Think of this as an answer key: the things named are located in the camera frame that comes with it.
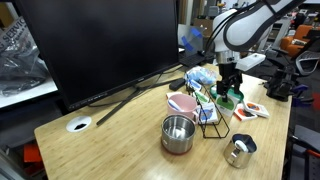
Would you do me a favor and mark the black monitor stand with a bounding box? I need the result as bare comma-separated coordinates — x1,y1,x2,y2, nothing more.
96,78,185,126

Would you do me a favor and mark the black clamp mount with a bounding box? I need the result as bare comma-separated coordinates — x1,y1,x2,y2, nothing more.
264,62,299,102

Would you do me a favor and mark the green round plate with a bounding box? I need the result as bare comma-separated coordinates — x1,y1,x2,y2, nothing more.
209,85,244,102

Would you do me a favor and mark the cardboard box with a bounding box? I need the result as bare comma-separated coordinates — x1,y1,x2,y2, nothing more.
194,19,213,37

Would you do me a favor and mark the stainless steel pot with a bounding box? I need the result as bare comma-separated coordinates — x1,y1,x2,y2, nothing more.
161,115,196,155

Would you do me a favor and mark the small steel pitcher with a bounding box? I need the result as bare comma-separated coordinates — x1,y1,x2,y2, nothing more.
223,134,257,169

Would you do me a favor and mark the orange armchair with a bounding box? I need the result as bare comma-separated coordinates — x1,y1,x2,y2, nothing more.
280,25,312,57

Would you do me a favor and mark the black plastic bag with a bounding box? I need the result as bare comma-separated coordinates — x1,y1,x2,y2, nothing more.
0,46,49,97

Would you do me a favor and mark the black wire rack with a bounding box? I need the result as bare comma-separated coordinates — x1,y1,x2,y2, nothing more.
186,80,230,139

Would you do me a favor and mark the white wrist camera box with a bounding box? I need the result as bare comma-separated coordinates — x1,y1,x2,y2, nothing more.
236,53,266,71

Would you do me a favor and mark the black keyboard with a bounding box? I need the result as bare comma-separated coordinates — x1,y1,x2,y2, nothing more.
179,54,213,67

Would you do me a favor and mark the grey office chair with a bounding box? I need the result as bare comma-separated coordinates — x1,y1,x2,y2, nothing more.
296,51,320,76

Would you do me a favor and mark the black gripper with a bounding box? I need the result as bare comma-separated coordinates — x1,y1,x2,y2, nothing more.
217,63,242,102

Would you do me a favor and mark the white desk cable grommet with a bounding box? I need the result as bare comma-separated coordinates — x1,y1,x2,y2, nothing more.
66,116,92,133

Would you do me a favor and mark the black power adapter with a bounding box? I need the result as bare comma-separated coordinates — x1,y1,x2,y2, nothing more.
169,78,185,91

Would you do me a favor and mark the pink plastic cup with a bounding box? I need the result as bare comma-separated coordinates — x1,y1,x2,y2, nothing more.
167,94,198,121

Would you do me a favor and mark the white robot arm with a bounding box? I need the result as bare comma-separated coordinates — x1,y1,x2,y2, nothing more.
206,0,305,102

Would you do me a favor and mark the blue white book in rack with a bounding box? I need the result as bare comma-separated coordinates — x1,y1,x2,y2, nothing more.
197,102,218,123

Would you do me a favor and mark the large black computer monitor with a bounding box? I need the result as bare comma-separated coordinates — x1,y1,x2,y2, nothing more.
15,0,178,110

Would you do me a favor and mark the blue plastic bag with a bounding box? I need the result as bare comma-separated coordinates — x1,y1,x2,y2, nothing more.
184,66,217,85

